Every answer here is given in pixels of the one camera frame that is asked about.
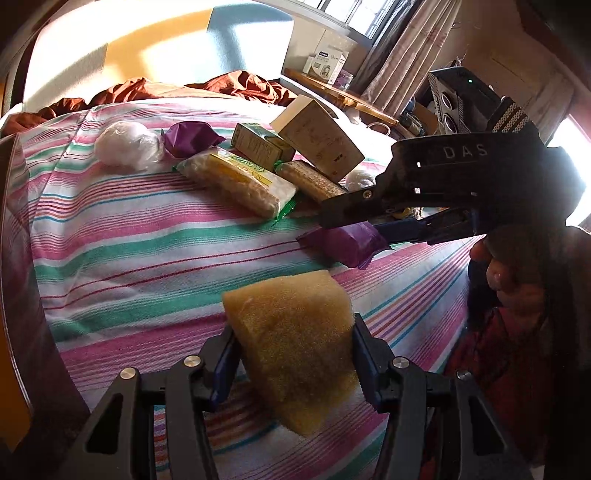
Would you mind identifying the wooden bedside desk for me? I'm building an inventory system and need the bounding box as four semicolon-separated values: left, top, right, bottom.
281;68;400;127

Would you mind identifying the beige patterned curtain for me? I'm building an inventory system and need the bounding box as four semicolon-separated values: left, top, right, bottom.
360;0;458;121

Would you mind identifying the green and white box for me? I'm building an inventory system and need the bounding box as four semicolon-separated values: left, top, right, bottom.
231;122;296;167

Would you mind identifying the large white wrapped ball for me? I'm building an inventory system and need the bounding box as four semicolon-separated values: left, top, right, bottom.
95;121;162;172

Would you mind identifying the striped bed sheet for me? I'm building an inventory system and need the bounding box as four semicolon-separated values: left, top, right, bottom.
0;97;485;480

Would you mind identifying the brown cracker packet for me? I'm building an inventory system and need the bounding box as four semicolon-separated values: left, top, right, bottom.
274;159;347;204

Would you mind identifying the purple packet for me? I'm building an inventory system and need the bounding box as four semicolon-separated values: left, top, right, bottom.
161;121;227;158
295;222;393;271

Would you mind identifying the white printed carton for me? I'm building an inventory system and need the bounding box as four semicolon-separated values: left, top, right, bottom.
310;46;349;85

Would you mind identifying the yellow sponge block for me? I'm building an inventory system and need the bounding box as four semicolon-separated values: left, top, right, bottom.
222;270;361;438

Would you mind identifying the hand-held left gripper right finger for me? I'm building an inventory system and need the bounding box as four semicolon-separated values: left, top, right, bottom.
352;313;532;480

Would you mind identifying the small white wrapped ball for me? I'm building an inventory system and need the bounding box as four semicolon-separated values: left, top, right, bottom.
344;167;377;192

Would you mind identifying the person's right hand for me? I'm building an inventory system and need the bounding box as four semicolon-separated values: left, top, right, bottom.
468;235;555;319

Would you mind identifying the window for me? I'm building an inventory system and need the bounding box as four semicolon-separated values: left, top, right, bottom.
318;0;402;40

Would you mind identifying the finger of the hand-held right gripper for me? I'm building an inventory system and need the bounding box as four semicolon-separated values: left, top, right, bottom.
365;216;481;244
318;188;393;229

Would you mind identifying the beige cardboard box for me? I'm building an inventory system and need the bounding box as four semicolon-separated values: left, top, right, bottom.
270;95;365;183

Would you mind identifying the padded colour-block headboard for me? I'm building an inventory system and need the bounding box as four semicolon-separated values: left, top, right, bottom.
23;0;296;112

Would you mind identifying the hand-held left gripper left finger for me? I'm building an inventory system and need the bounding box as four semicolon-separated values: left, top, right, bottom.
60;325;243;480

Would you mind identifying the pale cardboard box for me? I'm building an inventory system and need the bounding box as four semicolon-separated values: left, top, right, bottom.
314;28;360;58

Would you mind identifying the rust brown blanket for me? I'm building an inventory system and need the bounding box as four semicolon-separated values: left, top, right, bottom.
9;71;298;134

